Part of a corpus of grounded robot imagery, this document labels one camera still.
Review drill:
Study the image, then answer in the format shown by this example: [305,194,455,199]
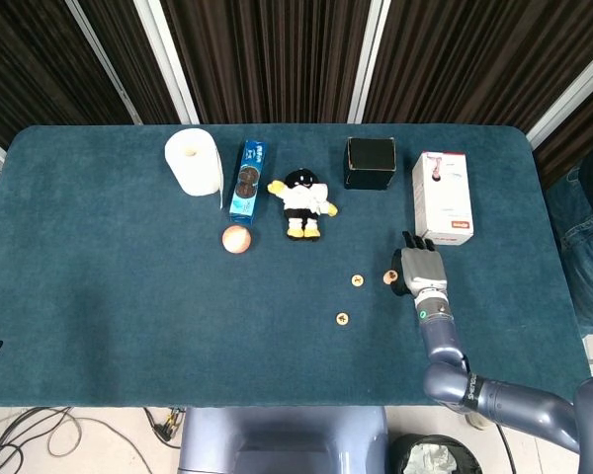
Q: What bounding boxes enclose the blue robot torso base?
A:
[177,405,390,474]

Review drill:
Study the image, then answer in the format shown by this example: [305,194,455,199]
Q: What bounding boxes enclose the teal table cloth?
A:
[0,122,593,409]

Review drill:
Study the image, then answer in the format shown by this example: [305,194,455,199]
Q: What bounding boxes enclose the white toilet paper roll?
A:
[164,127,225,210]

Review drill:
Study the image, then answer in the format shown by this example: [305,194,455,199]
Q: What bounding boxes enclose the black open cardboard box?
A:
[344,136,397,191]

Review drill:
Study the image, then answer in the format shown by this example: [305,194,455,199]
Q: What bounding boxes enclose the white partition post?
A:
[132,0,202,125]
[526,43,593,150]
[348,0,391,124]
[63,0,144,125]

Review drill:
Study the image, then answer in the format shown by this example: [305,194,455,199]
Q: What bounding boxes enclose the black power plug cable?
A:
[144,407,185,449]

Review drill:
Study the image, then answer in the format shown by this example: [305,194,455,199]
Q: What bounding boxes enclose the person in blue jeans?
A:
[543,152,593,337]

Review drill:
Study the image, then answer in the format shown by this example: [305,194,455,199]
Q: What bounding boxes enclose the grey floor cable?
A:
[0,407,154,474]

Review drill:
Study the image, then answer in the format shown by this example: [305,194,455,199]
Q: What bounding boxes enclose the crumpled white paper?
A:
[403,442,460,474]

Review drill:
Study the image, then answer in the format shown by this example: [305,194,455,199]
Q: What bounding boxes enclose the orange wooden ball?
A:
[221,224,253,255]

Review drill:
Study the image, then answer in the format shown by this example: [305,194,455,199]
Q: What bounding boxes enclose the white product carton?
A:
[411,150,475,246]

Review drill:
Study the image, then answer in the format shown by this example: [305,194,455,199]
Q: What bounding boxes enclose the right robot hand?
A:
[389,229,449,298]

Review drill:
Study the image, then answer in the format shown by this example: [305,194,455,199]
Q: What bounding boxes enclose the black floor cable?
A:
[0,407,73,474]

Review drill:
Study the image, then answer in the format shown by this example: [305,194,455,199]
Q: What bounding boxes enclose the blue Oreo cookie box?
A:
[227,138,270,222]

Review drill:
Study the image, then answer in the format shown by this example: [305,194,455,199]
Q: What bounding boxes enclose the black trash bin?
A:
[388,433,483,474]

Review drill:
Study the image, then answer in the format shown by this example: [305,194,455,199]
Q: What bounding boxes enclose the black white penguin plush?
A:
[266,168,339,242]

